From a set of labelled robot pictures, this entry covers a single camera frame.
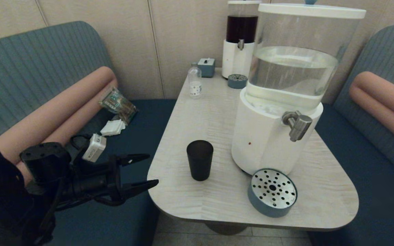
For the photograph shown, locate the black plastic cup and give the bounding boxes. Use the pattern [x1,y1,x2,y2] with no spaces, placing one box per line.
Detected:
[187,140,214,181]

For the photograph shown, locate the white paper napkins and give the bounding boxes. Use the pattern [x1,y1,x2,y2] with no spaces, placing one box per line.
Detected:
[101,119,126,136]

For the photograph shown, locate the clear green snack packet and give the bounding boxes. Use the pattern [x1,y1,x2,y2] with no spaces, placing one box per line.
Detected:
[98,87,139,125]

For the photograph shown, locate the small clear plastic bottle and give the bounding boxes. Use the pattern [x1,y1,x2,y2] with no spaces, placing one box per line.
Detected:
[188,63,202,99]

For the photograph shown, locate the small blue box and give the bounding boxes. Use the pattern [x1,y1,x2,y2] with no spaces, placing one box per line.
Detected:
[198,58,215,78]

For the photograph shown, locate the teal upholstered bench seat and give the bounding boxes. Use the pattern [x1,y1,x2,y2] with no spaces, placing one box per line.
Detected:
[0,21,177,246]
[308,25,394,246]

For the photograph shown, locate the blue drip tray metal grate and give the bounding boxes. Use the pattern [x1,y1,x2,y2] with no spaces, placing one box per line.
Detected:
[227,74,248,89]
[247,168,298,218]

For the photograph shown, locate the clear water dispenser white base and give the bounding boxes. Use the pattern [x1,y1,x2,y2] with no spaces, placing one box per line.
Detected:
[231,0,367,175]

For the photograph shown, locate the dark drink dispenser white base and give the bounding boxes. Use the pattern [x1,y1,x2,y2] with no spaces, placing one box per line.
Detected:
[222,0,262,79]

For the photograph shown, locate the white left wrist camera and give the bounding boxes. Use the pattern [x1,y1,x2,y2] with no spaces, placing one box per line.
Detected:
[82,134,107,163]

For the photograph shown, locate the black left wrist camera cable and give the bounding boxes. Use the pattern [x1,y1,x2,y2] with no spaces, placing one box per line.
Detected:
[70,135,93,151]

